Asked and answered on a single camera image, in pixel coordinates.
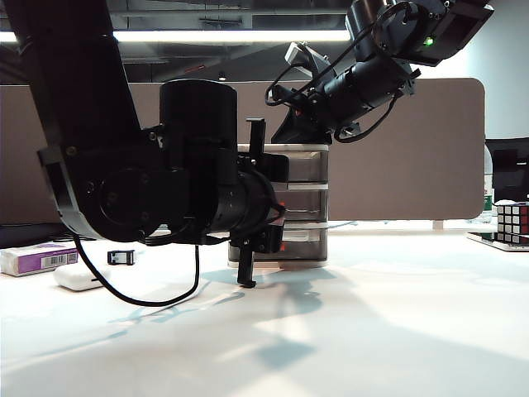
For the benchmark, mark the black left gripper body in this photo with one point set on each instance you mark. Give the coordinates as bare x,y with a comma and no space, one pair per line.
255,136

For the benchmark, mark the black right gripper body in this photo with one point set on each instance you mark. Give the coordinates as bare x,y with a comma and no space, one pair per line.
318,111

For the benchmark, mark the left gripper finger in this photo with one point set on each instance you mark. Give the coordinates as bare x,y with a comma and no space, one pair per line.
273,240
276,167

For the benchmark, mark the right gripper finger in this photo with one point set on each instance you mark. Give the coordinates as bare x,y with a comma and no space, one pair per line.
295,132

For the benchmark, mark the white plastic drawer cabinet frame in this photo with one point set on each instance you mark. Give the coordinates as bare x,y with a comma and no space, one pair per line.
306,146

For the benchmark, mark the clear plastic container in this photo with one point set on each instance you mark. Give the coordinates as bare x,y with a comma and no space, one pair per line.
308,204

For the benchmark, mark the white earphone charging case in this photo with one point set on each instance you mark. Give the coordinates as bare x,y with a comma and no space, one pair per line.
72,279

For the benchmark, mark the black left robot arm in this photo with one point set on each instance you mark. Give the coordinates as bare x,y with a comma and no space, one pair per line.
82,103

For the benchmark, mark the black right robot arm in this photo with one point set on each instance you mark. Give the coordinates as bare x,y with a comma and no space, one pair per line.
372,82

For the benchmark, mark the black smartphone white case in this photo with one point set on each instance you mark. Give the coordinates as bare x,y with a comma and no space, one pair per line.
481,238

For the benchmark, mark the long ceiling light strip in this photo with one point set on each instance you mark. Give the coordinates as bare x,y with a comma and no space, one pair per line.
248,36

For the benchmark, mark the brown fabric desk partition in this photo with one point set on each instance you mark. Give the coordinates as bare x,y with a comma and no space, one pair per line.
413,165

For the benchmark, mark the small black plastic clip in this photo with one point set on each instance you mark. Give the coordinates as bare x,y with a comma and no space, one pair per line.
121,257

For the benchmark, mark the white partition foot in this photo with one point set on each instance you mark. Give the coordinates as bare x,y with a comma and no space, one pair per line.
437,226

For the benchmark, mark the Rubik's cube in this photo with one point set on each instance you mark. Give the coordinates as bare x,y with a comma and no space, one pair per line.
514,223

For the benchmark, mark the purple and white box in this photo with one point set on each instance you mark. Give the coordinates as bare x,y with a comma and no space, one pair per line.
29,260

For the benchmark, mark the black laptop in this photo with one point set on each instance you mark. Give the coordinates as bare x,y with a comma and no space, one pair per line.
25,235

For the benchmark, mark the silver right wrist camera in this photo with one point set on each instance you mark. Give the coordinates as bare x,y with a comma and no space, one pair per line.
308,60

